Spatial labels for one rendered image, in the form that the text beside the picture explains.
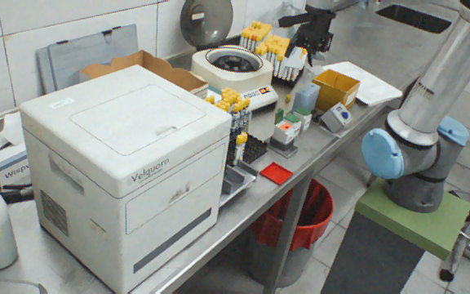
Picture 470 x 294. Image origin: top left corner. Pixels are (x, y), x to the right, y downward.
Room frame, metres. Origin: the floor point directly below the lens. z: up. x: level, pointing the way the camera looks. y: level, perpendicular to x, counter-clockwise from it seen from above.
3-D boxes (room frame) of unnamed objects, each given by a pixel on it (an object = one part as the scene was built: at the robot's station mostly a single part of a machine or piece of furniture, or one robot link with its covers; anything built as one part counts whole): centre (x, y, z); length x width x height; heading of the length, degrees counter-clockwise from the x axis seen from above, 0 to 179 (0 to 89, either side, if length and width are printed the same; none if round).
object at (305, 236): (1.35, -0.26, 0.22); 0.38 x 0.37 x 0.44; 147
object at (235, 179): (0.78, 0.01, 0.92); 0.21 x 0.07 x 0.05; 147
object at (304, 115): (1.18, -0.19, 0.91); 0.05 x 0.04 x 0.07; 57
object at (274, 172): (0.92, -0.12, 0.88); 0.07 x 0.07 x 0.01; 57
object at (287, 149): (1.05, -0.13, 0.89); 0.09 x 0.05 x 0.04; 56
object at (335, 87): (1.38, -0.31, 0.93); 0.13 x 0.13 x 0.10; 59
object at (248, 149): (0.98, -0.01, 0.93); 0.17 x 0.09 x 0.11; 147
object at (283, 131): (1.05, -0.13, 0.92); 0.05 x 0.04 x 0.06; 56
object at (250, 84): (1.35, 0.04, 0.94); 0.30 x 0.24 x 0.12; 48
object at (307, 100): (1.27, -0.21, 0.93); 0.10 x 0.07 x 0.10; 150
